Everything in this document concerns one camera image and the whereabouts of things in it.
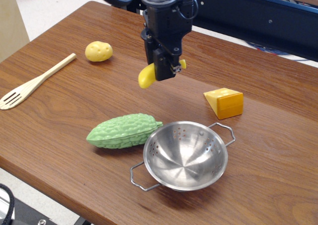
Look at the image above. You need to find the beige wooden panel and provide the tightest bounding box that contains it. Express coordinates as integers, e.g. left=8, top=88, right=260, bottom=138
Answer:
left=0, top=0, right=29, bottom=61

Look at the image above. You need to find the green toy bitter gourd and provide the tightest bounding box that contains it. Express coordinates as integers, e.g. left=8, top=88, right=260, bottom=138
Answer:
left=86, top=113, right=163, bottom=149

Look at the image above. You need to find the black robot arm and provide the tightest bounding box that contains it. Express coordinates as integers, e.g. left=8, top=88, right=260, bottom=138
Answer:
left=141, top=0, right=198, bottom=81

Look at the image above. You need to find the wooden slotted spatula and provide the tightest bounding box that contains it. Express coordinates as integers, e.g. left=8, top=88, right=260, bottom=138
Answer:
left=0, top=53, right=77, bottom=110

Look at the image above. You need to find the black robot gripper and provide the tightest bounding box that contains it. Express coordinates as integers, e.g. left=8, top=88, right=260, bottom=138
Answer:
left=141, top=6, right=192, bottom=81

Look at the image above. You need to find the black braided cable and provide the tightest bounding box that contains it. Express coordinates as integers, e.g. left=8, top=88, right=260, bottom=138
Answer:
left=0, top=184, right=15, bottom=225

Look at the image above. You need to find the orange toy cheese wedge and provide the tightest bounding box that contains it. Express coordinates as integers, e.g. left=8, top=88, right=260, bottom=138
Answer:
left=203, top=88, right=244, bottom=120

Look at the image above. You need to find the yellow toy potato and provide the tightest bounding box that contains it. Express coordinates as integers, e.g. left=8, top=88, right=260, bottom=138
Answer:
left=85, top=41, right=113, bottom=62

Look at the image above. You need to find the yellow toy banana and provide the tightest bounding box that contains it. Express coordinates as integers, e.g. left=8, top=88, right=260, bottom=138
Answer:
left=138, top=59, right=186, bottom=89

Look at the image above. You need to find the stainless steel colander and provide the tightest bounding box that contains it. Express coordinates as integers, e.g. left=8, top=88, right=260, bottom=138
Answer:
left=130, top=121, right=236, bottom=192

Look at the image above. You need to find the black base with screw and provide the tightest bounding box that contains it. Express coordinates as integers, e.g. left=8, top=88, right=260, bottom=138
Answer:
left=0, top=197, right=90, bottom=225

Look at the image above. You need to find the black metal frame rail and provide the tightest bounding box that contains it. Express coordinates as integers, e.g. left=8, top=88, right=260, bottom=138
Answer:
left=113, top=0, right=318, bottom=63

